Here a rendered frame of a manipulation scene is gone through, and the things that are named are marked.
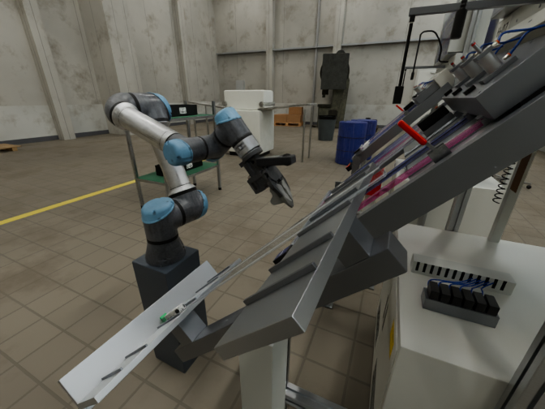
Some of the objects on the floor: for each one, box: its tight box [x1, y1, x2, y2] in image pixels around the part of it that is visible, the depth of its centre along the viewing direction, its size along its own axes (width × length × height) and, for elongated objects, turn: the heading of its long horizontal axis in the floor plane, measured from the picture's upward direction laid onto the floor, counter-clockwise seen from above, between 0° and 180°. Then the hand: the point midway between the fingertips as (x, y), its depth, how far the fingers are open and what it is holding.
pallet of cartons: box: [274, 107, 303, 127], centre depth 1118 cm, size 136×104×76 cm
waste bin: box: [318, 115, 337, 141], centre depth 734 cm, size 53×53×67 cm
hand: (292, 202), depth 80 cm, fingers closed
